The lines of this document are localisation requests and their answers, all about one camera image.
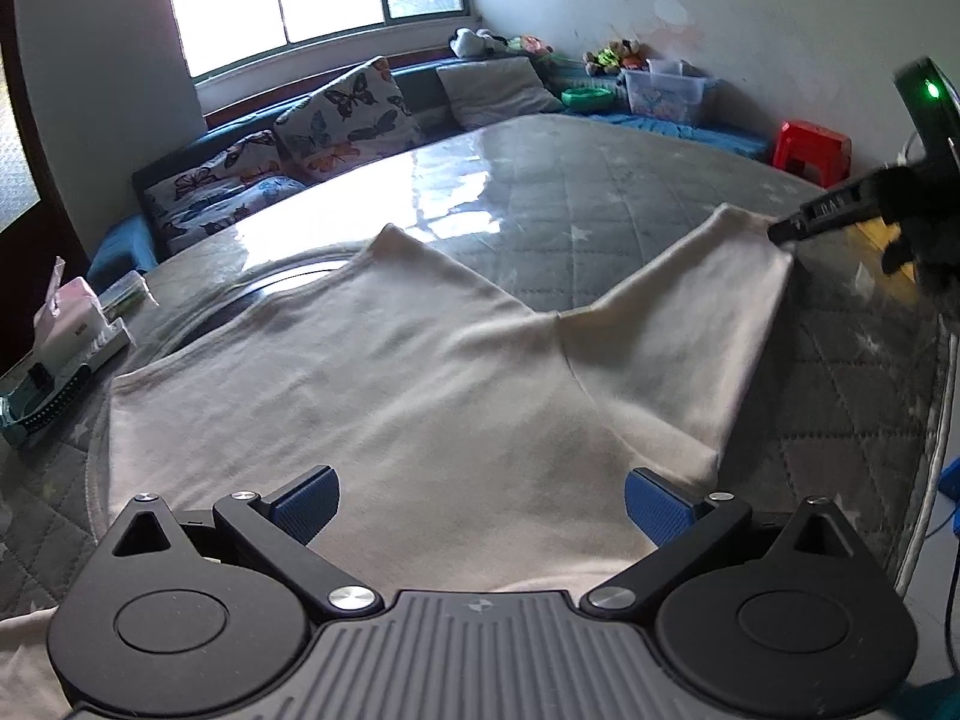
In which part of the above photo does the upright butterfly print pillow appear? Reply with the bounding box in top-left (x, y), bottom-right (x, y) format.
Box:
top-left (274, 56), bottom-right (428, 181)

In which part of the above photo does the pile of small plush toys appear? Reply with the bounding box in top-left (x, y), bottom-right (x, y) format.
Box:
top-left (583, 37), bottom-right (650, 76)

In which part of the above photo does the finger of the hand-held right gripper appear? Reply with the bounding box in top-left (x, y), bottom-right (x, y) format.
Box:
top-left (769, 178), bottom-right (890, 245)

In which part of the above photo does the cream garment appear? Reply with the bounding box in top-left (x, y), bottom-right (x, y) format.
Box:
top-left (0, 202), bottom-right (797, 720)

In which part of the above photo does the teal watch with black strap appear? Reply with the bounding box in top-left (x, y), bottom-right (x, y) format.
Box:
top-left (0, 364), bottom-right (102, 451)

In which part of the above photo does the red plastic stool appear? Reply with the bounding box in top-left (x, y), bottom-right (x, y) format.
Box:
top-left (772, 120), bottom-right (852, 188)

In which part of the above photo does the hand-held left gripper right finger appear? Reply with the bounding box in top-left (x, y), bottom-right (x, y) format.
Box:
top-left (583, 465), bottom-right (863, 620)

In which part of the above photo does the white remote control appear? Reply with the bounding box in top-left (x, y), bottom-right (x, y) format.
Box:
top-left (45, 315), bottom-right (133, 383)

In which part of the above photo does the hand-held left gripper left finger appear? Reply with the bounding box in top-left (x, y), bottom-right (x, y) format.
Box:
top-left (101, 465), bottom-right (380, 620)

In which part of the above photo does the panda plush toy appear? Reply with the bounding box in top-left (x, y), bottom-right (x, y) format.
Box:
top-left (450, 28), bottom-right (511, 59)

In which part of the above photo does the grey pillow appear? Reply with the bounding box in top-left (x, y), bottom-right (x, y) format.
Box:
top-left (435, 56), bottom-right (563, 130)

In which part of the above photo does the white cable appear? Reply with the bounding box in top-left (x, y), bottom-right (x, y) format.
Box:
top-left (896, 382), bottom-right (950, 601)

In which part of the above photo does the flat butterfly print pillow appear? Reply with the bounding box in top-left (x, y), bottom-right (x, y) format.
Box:
top-left (146, 130), bottom-right (308, 256)

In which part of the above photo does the clear plastic storage box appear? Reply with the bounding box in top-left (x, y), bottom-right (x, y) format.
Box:
top-left (621, 58), bottom-right (717, 125)

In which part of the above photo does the opened pink white tissue pack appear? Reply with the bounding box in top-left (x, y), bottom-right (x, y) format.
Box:
top-left (34, 256), bottom-right (106, 361)

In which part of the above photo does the small booklet stack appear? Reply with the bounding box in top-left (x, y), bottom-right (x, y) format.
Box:
top-left (97, 270), bottom-right (158, 316)

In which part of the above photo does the dark wooden door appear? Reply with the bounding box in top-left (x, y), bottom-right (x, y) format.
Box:
top-left (0, 0), bottom-right (91, 376)

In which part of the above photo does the round black hotplate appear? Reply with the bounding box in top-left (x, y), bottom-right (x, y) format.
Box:
top-left (161, 255), bottom-right (353, 357)

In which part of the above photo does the blue sofa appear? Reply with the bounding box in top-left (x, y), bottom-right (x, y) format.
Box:
top-left (86, 52), bottom-right (773, 286)

